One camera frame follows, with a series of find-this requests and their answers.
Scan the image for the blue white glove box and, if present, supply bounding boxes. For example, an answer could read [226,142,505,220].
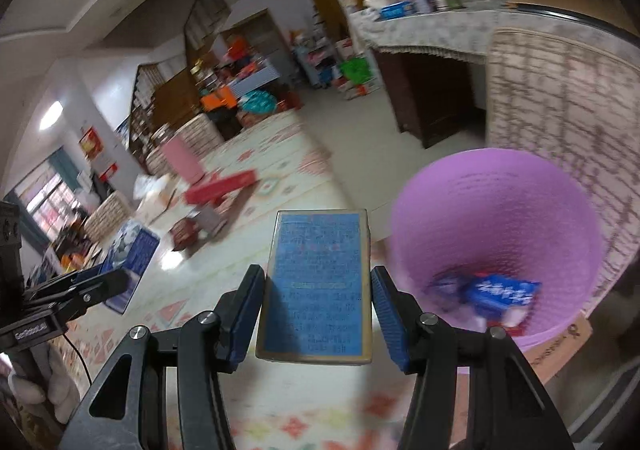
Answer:
[462,274,541,329]

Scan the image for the blue medicine box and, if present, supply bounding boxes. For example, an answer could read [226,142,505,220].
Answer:
[101,218,160,315]

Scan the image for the dark red snack bag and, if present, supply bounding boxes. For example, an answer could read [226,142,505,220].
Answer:
[169,217,208,253]

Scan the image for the purple trash basket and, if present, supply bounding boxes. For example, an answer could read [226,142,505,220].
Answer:
[387,148,603,350]

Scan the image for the white gloved hand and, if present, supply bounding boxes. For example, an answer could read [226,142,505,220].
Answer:
[8,343,80,425]

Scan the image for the cardboard box under basket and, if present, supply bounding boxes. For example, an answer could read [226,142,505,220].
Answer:
[450,314,592,449]

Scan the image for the patterned chair at left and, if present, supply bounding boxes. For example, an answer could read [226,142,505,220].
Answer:
[84,191,134,243]

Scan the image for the white tissue box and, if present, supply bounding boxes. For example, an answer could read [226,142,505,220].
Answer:
[134,174,178,224]

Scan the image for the pink thermos bottle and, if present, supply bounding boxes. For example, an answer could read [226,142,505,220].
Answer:
[160,134,205,185]

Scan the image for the wooden staircase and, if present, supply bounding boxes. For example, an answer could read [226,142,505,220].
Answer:
[125,0,230,166]

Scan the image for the patterned chair near stairs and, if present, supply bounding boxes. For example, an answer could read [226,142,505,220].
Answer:
[145,113,224,176]

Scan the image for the sideboard with floral cloth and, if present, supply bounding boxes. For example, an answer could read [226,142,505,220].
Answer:
[349,4,640,149]

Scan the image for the green bag on floor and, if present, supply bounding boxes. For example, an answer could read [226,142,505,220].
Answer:
[340,57,372,85]

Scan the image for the wall calendar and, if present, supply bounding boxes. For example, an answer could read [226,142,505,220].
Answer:
[79,126,118,183]

